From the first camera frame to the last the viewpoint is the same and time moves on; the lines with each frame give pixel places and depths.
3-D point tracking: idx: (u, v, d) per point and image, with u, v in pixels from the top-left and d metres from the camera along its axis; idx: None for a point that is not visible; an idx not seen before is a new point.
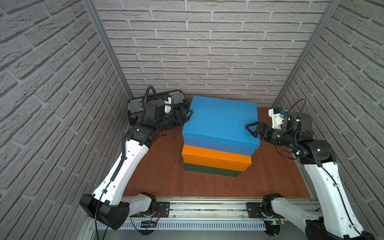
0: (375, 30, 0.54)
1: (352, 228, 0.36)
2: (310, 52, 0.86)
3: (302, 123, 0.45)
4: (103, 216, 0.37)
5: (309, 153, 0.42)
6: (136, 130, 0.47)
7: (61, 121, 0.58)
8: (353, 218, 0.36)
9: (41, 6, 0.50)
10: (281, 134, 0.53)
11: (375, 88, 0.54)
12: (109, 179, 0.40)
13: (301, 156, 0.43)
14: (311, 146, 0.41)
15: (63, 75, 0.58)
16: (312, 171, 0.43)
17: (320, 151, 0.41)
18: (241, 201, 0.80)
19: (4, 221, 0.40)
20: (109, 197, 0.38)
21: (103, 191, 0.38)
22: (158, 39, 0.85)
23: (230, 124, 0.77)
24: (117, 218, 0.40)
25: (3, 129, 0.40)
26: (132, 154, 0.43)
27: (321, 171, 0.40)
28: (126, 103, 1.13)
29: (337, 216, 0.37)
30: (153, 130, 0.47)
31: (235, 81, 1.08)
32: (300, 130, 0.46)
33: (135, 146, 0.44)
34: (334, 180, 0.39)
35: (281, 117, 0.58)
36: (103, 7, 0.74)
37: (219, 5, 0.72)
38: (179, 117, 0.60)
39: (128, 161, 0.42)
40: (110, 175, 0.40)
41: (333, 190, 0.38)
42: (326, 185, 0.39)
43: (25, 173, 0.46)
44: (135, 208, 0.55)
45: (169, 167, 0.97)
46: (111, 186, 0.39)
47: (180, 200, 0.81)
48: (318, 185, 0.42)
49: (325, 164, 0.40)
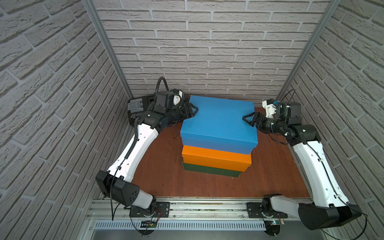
0: (375, 30, 0.54)
1: (337, 198, 0.38)
2: (310, 52, 0.86)
3: (292, 109, 0.50)
4: (118, 191, 0.40)
5: (296, 134, 0.47)
6: (148, 115, 0.50)
7: (61, 121, 0.58)
8: (338, 190, 0.39)
9: (41, 6, 0.50)
10: (275, 122, 0.58)
11: (375, 87, 0.54)
12: (123, 158, 0.43)
13: (288, 137, 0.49)
14: (297, 128, 0.47)
15: (63, 75, 0.58)
16: (299, 149, 0.47)
17: (305, 132, 0.46)
18: (242, 201, 0.80)
19: (4, 221, 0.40)
20: (123, 173, 0.41)
21: (118, 168, 0.41)
22: (158, 39, 0.85)
23: (229, 124, 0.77)
24: (129, 194, 0.43)
25: (3, 129, 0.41)
26: (143, 136, 0.46)
27: (306, 147, 0.44)
28: (126, 103, 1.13)
29: (322, 187, 0.41)
30: (163, 116, 0.50)
31: (235, 81, 1.08)
32: (289, 116, 0.52)
33: (146, 129, 0.47)
34: (318, 155, 0.43)
35: (273, 108, 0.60)
36: (103, 7, 0.74)
37: (219, 5, 0.72)
38: (186, 112, 0.64)
39: (140, 142, 0.45)
40: (124, 154, 0.43)
41: (317, 163, 0.42)
42: (311, 159, 0.44)
43: (25, 173, 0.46)
44: (139, 199, 0.56)
45: (169, 166, 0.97)
46: (125, 164, 0.42)
47: (180, 200, 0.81)
48: (305, 162, 0.46)
49: (309, 141, 0.45)
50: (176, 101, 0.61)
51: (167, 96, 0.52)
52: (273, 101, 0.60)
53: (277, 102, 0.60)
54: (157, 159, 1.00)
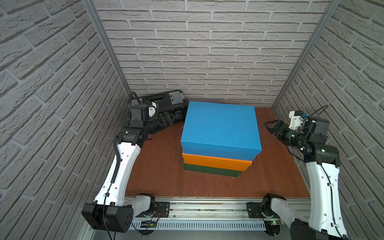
0: (375, 30, 0.54)
1: (333, 227, 0.37)
2: (310, 52, 0.86)
3: (317, 125, 0.47)
4: (110, 220, 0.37)
5: (311, 152, 0.45)
6: (125, 132, 0.48)
7: (61, 121, 0.58)
8: (338, 220, 0.37)
9: (42, 6, 0.50)
10: (296, 135, 0.55)
11: (375, 88, 0.54)
12: (108, 183, 0.40)
13: (304, 153, 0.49)
14: (316, 146, 0.44)
15: (63, 75, 0.58)
16: (311, 167, 0.45)
17: (323, 151, 0.43)
18: (241, 201, 0.80)
19: (4, 221, 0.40)
20: (113, 198, 0.38)
21: (106, 195, 0.38)
22: (158, 39, 0.85)
23: (229, 126, 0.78)
24: (123, 221, 0.40)
25: (3, 129, 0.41)
26: (126, 155, 0.44)
27: (319, 168, 0.42)
28: (126, 103, 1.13)
29: (321, 211, 0.39)
30: (142, 130, 0.49)
31: (235, 81, 1.08)
32: (313, 132, 0.48)
33: (127, 147, 0.45)
34: (329, 180, 0.40)
35: (300, 120, 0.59)
36: (103, 7, 0.74)
37: (219, 5, 0.72)
38: (163, 121, 0.64)
39: (124, 163, 0.43)
40: (109, 179, 0.41)
41: (326, 188, 0.40)
42: (320, 181, 0.41)
43: (25, 173, 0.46)
44: (137, 209, 0.55)
45: (169, 167, 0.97)
46: (112, 188, 0.39)
47: (180, 200, 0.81)
48: (313, 183, 0.44)
49: (324, 162, 0.42)
50: (151, 112, 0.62)
51: (143, 109, 0.52)
52: (302, 114, 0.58)
53: (305, 115, 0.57)
54: (157, 160, 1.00)
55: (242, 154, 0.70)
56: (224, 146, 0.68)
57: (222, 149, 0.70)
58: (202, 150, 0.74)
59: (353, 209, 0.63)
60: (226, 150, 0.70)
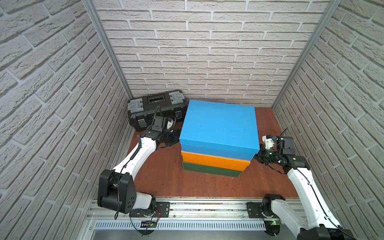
0: (375, 30, 0.54)
1: (327, 219, 0.40)
2: (310, 52, 0.86)
3: (285, 140, 0.60)
4: (122, 187, 0.41)
5: (287, 163, 0.55)
6: (149, 131, 0.60)
7: (61, 121, 0.58)
8: (329, 212, 0.42)
9: (42, 6, 0.50)
10: (272, 152, 0.66)
11: (375, 88, 0.54)
12: (127, 159, 0.47)
13: (282, 165, 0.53)
14: (288, 157, 0.55)
15: (63, 75, 0.58)
16: (291, 175, 0.53)
17: (295, 160, 0.54)
18: (241, 201, 0.80)
19: (4, 221, 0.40)
20: (129, 170, 0.44)
21: (123, 166, 0.45)
22: (158, 39, 0.85)
23: (230, 126, 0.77)
24: (128, 199, 0.42)
25: (3, 129, 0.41)
26: (146, 145, 0.54)
27: (297, 173, 0.51)
28: (126, 103, 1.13)
29: (312, 208, 0.43)
30: (160, 134, 0.60)
31: (235, 81, 1.08)
32: (283, 146, 0.62)
33: (148, 140, 0.56)
34: (308, 179, 0.49)
35: (272, 142, 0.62)
36: (103, 7, 0.74)
37: (219, 5, 0.72)
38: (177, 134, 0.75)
39: (143, 149, 0.52)
40: (127, 157, 0.48)
41: (308, 188, 0.47)
42: (301, 183, 0.49)
43: (25, 173, 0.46)
44: (138, 202, 0.55)
45: (169, 166, 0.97)
46: (130, 164, 0.46)
47: (180, 200, 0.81)
48: (297, 187, 0.51)
49: (298, 166, 0.52)
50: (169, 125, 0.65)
51: (165, 118, 0.66)
52: (272, 136, 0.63)
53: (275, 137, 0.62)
54: (157, 160, 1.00)
55: (242, 153, 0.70)
56: (224, 145, 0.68)
57: (221, 148, 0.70)
58: (202, 149, 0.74)
59: (353, 209, 0.63)
60: (226, 149, 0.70)
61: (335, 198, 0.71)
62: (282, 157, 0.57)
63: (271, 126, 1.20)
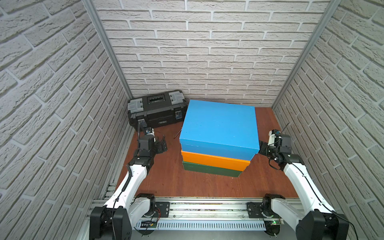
0: (375, 30, 0.54)
1: (322, 205, 0.42)
2: (310, 52, 0.86)
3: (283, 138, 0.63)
4: (115, 223, 0.39)
5: (283, 159, 0.58)
6: (137, 158, 0.59)
7: (61, 121, 0.58)
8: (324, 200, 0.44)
9: (41, 6, 0.50)
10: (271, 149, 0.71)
11: (375, 87, 0.54)
12: (119, 191, 0.45)
13: (278, 162, 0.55)
14: (284, 155, 0.59)
15: (63, 75, 0.58)
16: (287, 170, 0.56)
17: (290, 157, 0.57)
18: (242, 201, 0.80)
19: (4, 221, 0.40)
20: (122, 203, 0.42)
21: (116, 199, 0.43)
22: (158, 39, 0.85)
23: (230, 126, 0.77)
24: (124, 233, 0.40)
25: (3, 129, 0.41)
26: (137, 172, 0.53)
27: (292, 167, 0.54)
28: (126, 103, 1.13)
29: (307, 196, 0.46)
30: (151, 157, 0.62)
31: (235, 81, 1.08)
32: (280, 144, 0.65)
33: (139, 167, 0.55)
34: (302, 172, 0.51)
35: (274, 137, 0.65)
36: (103, 7, 0.74)
37: (219, 5, 0.72)
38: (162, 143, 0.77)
39: (134, 178, 0.51)
40: (120, 188, 0.47)
41: (303, 179, 0.50)
42: (296, 175, 0.52)
43: (25, 173, 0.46)
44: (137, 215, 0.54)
45: (169, 166, 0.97)
46: (122, 196, 0.44)
47: (180, 200, 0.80)
48: (293, 180, 0.54)
49: (293, 161, 0.56)
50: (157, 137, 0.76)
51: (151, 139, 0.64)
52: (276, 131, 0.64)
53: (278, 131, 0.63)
54: (157, 160, 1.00)
55: (242, 153, 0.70)
56: (224, 145, 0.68)
57: (220, 148, 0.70)
58: (201, 149, 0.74)
59: (353, 209, 0.63)
60: (226, 149, 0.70)
61: (335, 198, 0.71)
62: (278, 154, 0.61)
63: (271, 126, 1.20)
